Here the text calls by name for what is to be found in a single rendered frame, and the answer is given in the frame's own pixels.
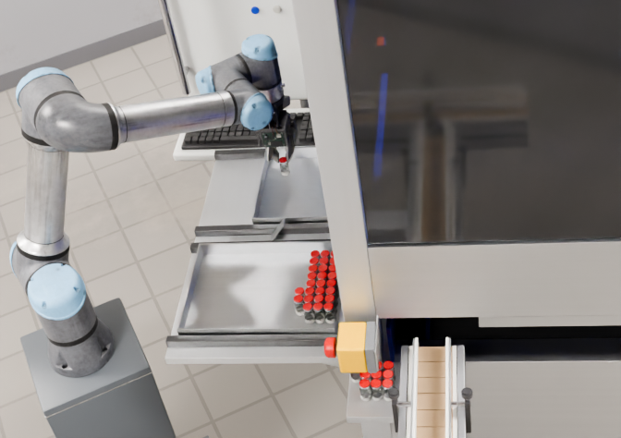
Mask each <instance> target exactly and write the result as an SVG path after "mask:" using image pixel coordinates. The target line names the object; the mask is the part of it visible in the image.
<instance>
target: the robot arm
mask: <svg viewBox="0 0 621 438"><path fill-rule="evenodd" d="M241 51H242V52H241V53H239V54H237V55H234V56H232V57H229V58H227V59H226V60H223V61H221V62H219V63H216V64H214V65H212V66H208V67H206V68H205V69H203V70H201V71H199V72H198V73H197V74H196V84H197V87H198V89H199V92H200V94H197V95H190V96H184V97H177V98H171V99H164V100H158V101H152V102H146V103H134V104H127V105H120V106H113V105H111V104H110V103H89V102H87V101H86V100H85V98H84V97H83V96H82V94H81V93H80V92H79V90H78V89H77V88H76V86H75V85H74V82H73V81H72V79H71V78H70V77H69V76H67V75H66V74H65V73H64V72H63V71H61V70H59V69H57V68H54V67H41V68H37V69H34V70H32V71H31V72H29V73H28V74H27V75H26V76H25V77H23V78H22V79H21V81H20V82H19V84H18V86H17V90H16V97H17V102H18V105H19V107H20V108H21V110H22V118H21V135H22V137H23V138H24V139H25V140H26V141H27V142H28V162H27V183H26V202H25V223H24V230H22V231H21V232H20V233H19V234H18V237H17V241H15V242H14V244H13V245H12V248H11V250H10V255H9V258H10V263H11V268H12V270H13V273H14V275H15V276H16V278H17V279H18V280H19V282H20V284H21V286H22V287H23V289H24V291H25V293H26V295H27V297H28V299H29V301H30V304H31V305H32V307H33V308H34V310H35V312H36V314H37V316H38V318H39V320H40V322H41V324H42V327H43V330H44V331H45V333H46V335H47V337H48V359H49V361H50V363H51V365H52V367H53V369H54V370H55V371H56V372H57V373H59V374H61V375H63V376H66V377H82V376H86V375H89V374H92V373H94V372H96V371H98V370H99V369H101V368H102V367H103V366H104V365H105V364H106V363H107V362H108V361H109V360H110V358H111V357H112V356H113V354H114V351H115V347H116V342H115V339H114V337H113V334H112V332H111V330H110V329H109V328H108V327H107V326H106V325H105V324H104V323H103V322H102V321H101V320H100V319H99V318H98V317H97V316H96V314H95V311H94V309H93V306H92V304H91V301H90V298H89V296H88V293H87V291H86V287H85V284H84V282H83V279H82V278H81V276H80V275H79V273H78V272H77V271H76V270H75V269H74V268H72V266H71V265H70V263H69V245H70V239H69V236H68V235H67V233H65V232H64V224H65V211H66V197H67V172H68V159H69V152H106V151H112V150H116V149H117V148H118V147H119V145H120V144H121V143H126V142H132V141H137V140H147V139H154V138H160V137H165V136H171V135H176V134H182V133H188V132H193V131H199V130H205V129H211V128H221V127H227V126H232V125H238V124H242V125H243V126H244V127H246V128H248V129H250V130H256V135H257V140H258V143H259V148H261V146H262V144H263V147H264V148H266V150H267V160H268V161H269V162H270V160H271V158H273V159H274V160H275V161H276V162H277V163H279V152H278V151H277V147H285V151H286V161H287V162H288V163H289V162H290V160H291V159H292V156H293V152H294V149H295V144H296V139H297V135H298V128H297V126H296V124H295V119H291V117H290V116H291V114H290V113H289V112H287V111H286V110H284V109H285V108H286V107H288V106H289V105H290V96H289V95H284V88H283V87H285V86H286V84H285V83H282V78H281V73H280V67H279V63H278V58H277V57H278V53H277V52H276V48H275V45H274V40H273V39H272V38H271V37H270V36H268V35H265V34H254V35H251V36H250V37H248V38H247V39H246V40H244V41H243V43H242V48H241ZM258 135H259V136H258ZM259 138H260V140H259Z"/></svg>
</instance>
